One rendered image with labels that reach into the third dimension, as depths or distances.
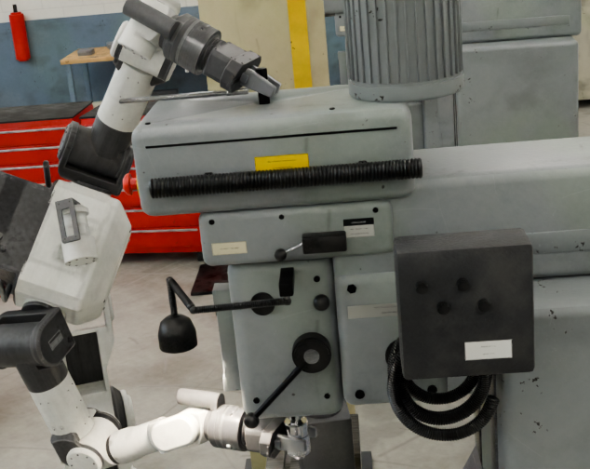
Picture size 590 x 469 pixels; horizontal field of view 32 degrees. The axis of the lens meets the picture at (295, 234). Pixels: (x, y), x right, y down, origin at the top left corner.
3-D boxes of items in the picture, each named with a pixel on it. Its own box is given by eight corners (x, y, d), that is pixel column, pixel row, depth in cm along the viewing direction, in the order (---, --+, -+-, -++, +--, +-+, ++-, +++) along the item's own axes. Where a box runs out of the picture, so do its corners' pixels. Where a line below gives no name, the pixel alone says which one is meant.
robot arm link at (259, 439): (267, 430, 197) (212, 422, 202) (272, 474, 200) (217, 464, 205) (293, 399, 208) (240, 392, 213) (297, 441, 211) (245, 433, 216)
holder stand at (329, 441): (304, 497, 235) (297, 420, 228) (296, 448, 256) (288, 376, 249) (357, 490, 235) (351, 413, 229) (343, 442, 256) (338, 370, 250)
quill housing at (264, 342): (242, 426, 190) (223, 264, 180) (250, 376, 210) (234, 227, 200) (345, 420, 189) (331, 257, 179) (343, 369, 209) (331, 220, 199)
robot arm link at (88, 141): (87, 99, 221) (66, 150, 228) (84, 118, 214) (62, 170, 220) (138, 117, 225) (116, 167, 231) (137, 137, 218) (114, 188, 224)
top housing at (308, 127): (140, 221, 175) (126, 127, 170) (163, 179, 200) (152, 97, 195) (417, 199, 173) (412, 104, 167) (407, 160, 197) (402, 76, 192)
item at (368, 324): (344, 410, 186) (333, 276, 178) (342, 353, 210) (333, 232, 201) (449, 404, 185) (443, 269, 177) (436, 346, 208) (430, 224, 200)
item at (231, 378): (223, 392, 198) (211, 290, 191) (226, 382, 201) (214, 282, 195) (245, 390, 197) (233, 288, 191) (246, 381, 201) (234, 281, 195)
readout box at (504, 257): (404, 385, 156) (395, 255, 149) (399, 359, 165) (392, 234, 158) (537, 377, 155) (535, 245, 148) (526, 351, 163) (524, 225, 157)
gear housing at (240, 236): (203, 269, 179) (195, 215, 176) (217, 225, 202) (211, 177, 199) (395, 256, 177) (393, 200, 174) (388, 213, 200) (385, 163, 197)
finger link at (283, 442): (307, 452, 200) (278, 448, 202) (305, 437, 199) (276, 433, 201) (303, 456, 199) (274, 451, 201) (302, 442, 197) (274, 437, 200)
